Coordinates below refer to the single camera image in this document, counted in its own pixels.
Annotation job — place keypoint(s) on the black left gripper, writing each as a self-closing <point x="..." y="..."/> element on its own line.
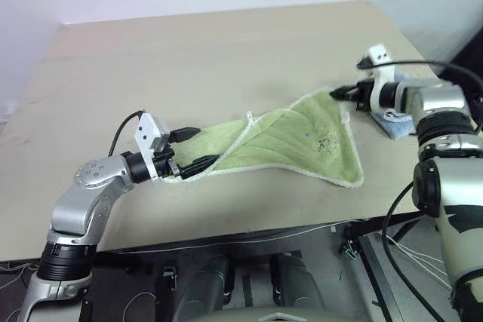
<point x="165" y="163"/>

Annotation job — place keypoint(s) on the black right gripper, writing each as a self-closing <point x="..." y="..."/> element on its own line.
<point x="364" y="95"/>

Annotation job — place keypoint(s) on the green towel with white trim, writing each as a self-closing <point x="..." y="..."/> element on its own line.
<point x="287" y="141"/>

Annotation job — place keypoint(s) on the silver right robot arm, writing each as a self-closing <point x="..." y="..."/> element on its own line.
<point x="437" y="99"/>

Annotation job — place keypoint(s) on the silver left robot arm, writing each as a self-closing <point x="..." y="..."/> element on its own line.
<point x="75" y="209"/>

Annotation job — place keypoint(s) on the light blue cloth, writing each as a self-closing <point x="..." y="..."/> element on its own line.
<point x="400" y="127"/>

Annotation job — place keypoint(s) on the dark rounded shape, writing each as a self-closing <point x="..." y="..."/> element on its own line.
<point x="298" y="280"/>
<point x="203" y="284"/>

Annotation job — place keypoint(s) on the small green clip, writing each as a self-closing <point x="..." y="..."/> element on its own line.
<point x="350" y="250"/>

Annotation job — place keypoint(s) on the grey robot torso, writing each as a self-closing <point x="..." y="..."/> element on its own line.
<point x="279" y="316"/>

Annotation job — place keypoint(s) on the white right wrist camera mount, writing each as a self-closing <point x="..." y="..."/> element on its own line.
<point x="377" y="90"/>

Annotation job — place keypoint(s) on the black table frame bar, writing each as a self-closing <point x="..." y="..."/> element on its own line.
<point x="388" y="222"/>

